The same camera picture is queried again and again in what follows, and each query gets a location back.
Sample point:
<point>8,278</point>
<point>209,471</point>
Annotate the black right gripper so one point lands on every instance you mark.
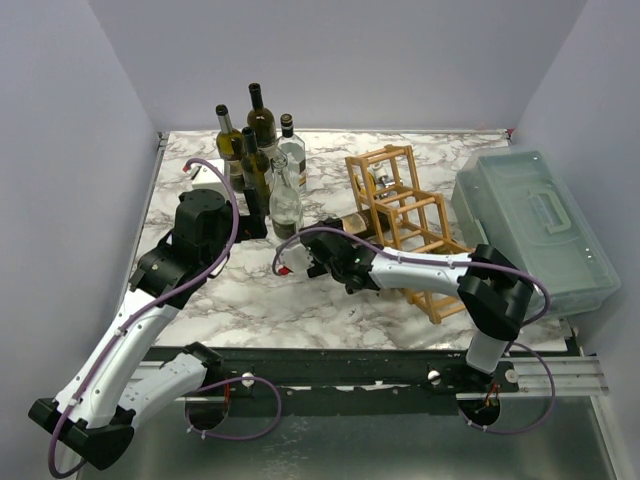
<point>314,240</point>

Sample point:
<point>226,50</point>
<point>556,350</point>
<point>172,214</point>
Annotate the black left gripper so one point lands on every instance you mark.
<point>252,226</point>

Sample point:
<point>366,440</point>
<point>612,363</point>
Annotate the olive wine bottle brown label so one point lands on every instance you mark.
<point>361,224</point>

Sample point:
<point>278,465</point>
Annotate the green wine bottle cream label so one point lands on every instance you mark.
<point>256,169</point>

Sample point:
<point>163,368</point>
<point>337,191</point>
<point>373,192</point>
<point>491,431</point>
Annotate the green wine bottle white label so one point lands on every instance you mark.
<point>437,248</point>

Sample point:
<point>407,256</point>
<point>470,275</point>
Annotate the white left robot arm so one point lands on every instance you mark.
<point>97,413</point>

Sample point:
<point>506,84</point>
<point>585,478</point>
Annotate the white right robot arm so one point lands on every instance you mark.
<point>495,294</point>

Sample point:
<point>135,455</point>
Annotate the round clear glass bottle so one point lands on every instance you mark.
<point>285,203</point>

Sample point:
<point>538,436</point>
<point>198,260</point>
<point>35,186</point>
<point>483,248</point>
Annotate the wooden wine rack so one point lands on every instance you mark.
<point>417,217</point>

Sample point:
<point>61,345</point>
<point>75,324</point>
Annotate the green bottle Primitivo label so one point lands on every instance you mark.
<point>226,139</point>

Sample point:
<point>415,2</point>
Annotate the square clear liquor bottle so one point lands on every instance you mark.
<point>294,148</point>

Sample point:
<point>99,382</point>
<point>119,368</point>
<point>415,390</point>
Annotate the dark green bottle Masini label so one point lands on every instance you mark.
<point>262,121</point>

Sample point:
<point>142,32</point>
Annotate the translucent plastic storage box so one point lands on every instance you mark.
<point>511,199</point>

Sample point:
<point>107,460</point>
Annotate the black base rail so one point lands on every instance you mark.
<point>313,382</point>

